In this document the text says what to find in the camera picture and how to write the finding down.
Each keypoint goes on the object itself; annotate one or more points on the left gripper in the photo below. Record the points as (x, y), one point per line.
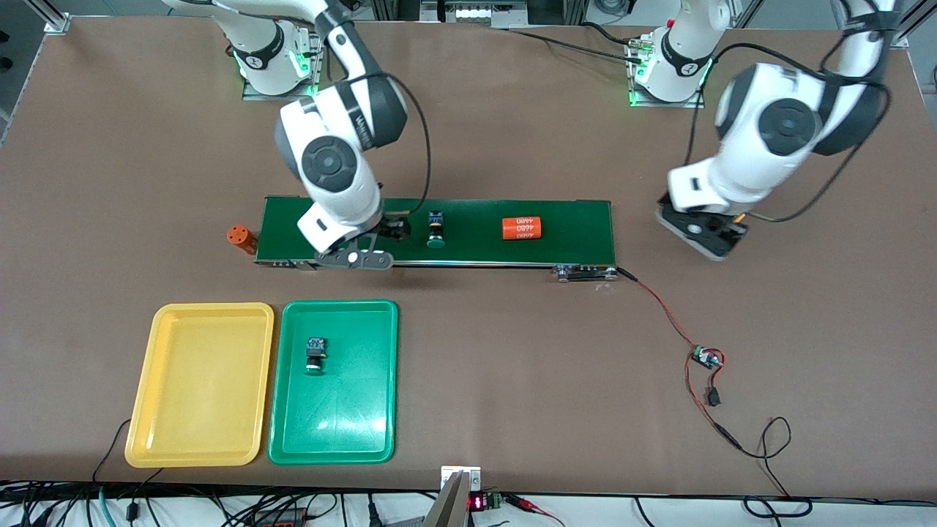
(726, 230)

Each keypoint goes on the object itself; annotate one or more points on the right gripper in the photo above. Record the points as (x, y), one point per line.
(396, 228)

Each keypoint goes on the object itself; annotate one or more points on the green flat head push button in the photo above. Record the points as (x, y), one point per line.
(436, 219)

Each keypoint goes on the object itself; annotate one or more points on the orange 4680 battery cylinder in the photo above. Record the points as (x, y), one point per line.
(238, 236)
(522, 228)

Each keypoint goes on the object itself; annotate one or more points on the green mushroom head push button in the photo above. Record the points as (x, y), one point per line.
(315, 348)

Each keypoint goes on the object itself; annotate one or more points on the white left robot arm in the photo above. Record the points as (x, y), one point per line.
(739, 176)

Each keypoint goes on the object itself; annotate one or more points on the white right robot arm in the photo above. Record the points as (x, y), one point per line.
(344, 205)

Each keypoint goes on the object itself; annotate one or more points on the small black circuit board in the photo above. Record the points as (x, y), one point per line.
(706, 357)

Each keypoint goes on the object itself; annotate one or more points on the green conveyor belt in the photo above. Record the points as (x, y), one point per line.
(571, 234)

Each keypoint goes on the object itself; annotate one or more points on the green plastic tray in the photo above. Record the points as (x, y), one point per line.
(333, 424)

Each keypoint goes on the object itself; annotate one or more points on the silver control box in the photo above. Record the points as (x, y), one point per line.
(476, 11)

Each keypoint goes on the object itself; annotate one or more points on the yellow plastic tray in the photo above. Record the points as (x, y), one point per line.
(198, 388)

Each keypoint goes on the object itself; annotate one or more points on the red digit display module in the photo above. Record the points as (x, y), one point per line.
(476, 503)

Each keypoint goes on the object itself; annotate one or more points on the red clip lead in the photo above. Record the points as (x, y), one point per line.
(531, 505)

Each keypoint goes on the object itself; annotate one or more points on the red and black power strip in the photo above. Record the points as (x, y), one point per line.
(285, 521)

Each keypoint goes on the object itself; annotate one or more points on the black inline switch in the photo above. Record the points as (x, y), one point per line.
(712, 397)

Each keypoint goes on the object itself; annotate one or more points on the aluminium frame profile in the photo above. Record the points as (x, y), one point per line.
(51, 18)
(905, 33)

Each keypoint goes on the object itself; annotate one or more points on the grey metal camera stand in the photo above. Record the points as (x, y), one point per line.
(448, 509)

